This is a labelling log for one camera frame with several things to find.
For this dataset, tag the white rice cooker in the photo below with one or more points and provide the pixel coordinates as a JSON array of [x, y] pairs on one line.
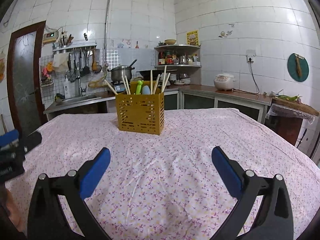
[[224, 81]]

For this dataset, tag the green round wall board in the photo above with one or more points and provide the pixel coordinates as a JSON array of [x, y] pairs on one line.
[[298, 67]]

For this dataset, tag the yellow plastic utensil holder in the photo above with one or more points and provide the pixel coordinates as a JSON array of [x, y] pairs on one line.
[[140, 113]]

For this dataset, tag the wall utensil rack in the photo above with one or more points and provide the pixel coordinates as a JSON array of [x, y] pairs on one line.
[[72, 47]]

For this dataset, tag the pink floral tablecloth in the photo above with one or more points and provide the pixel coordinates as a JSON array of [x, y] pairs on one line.
[[166, 186]]

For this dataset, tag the green frog pen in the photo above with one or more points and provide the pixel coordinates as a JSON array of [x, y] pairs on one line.
[[139, 87]]

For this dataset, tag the wooden cutting board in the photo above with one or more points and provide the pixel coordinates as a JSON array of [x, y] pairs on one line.
[[297, 106]]

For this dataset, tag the wall power socket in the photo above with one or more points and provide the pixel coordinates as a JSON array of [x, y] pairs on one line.
[[250, 55]]

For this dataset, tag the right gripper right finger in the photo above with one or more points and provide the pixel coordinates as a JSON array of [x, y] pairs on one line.
[[274, 219]]

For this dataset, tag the stainless steel sink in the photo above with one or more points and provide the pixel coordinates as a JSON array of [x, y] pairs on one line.
[[79, 99]]

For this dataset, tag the person's left hand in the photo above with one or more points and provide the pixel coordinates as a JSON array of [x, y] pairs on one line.
[[11, 208]]

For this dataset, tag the silver gas stove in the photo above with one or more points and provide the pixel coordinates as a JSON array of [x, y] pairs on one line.
[[119, 86]]

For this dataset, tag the wooden chopstick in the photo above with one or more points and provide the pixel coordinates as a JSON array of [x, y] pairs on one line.
[[105, 82], [151, 82], [124, 82], [156, 84], [127, 85]]

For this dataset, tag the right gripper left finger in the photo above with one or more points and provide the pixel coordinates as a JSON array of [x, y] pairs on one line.
[[46, 218]]

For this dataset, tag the dark metal spoon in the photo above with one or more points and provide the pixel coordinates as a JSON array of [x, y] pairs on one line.
[[165, 81]]

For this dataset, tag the corner metal shelf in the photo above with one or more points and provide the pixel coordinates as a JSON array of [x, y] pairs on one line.
[[180, 55]]

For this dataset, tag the yellow wall poster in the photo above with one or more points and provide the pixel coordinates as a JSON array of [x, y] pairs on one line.
[[193, 38]]

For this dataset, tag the white soap bottle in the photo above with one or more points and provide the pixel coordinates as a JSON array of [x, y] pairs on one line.
[[66, 88]]

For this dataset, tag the steel cooking pot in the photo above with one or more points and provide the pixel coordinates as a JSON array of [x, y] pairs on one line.
[[122, 71]]

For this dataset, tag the dark glass door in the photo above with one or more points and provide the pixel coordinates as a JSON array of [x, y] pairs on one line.
[[23, 78]]

